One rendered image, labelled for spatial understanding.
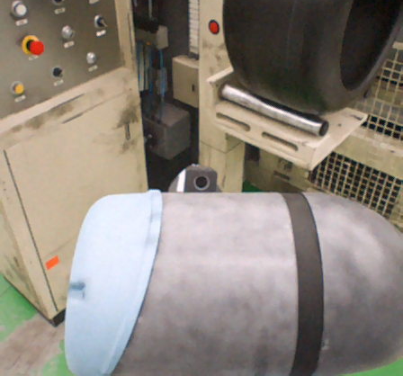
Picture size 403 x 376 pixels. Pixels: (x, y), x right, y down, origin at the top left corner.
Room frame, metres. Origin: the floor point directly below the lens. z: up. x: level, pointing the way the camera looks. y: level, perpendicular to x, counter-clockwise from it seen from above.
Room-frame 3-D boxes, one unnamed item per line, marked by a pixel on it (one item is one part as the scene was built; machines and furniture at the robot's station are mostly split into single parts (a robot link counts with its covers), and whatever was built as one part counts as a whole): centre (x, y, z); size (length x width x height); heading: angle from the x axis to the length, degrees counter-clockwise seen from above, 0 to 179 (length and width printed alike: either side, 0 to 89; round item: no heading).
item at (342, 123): (1.24, -0.30, 0.80); 0.37 x 0.36 x 0.02; 139
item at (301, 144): (1.13, -0.20, 0.83); 0.36 x 0.09 x 0.06; 49
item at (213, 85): (1.36, -0.16, 0.90); 0.40 x 0.03 x 0.10; 139
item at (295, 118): (1.13, -0.21, 0.90); 0.35 x 0.05 x 0.05; 49
